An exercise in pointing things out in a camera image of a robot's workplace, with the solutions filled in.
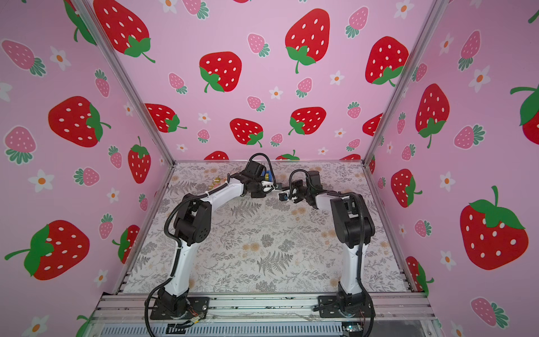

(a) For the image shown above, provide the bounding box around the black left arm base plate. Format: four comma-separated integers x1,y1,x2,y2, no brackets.
150,297,210,321

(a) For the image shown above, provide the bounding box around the aluminium corner post left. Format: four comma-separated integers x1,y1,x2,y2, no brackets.
74,1,175,167

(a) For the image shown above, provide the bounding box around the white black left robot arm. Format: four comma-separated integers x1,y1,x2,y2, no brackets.
145,154,279,319

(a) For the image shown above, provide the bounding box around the aluminium corner post right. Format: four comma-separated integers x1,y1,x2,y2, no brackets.
362,0,449,167

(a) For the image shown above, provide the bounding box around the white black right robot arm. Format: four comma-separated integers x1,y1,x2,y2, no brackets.
288,169,376,317

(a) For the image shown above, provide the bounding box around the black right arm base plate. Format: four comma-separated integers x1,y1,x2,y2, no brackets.
313,293,376,319

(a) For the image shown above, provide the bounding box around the aluminium corner post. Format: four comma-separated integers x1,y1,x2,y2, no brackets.
74,1,175,167
362,0,449,167

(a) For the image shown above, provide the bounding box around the blue tape dispenser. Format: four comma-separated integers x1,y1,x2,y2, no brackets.
262,170,273,182

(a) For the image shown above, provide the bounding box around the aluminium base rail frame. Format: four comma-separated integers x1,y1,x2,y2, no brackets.
81,293,444,336

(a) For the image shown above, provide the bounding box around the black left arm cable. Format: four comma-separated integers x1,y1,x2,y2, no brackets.
142,193,190,337

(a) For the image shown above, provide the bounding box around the pink artificial flower bouquet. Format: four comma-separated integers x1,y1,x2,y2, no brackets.
210,177,228,190

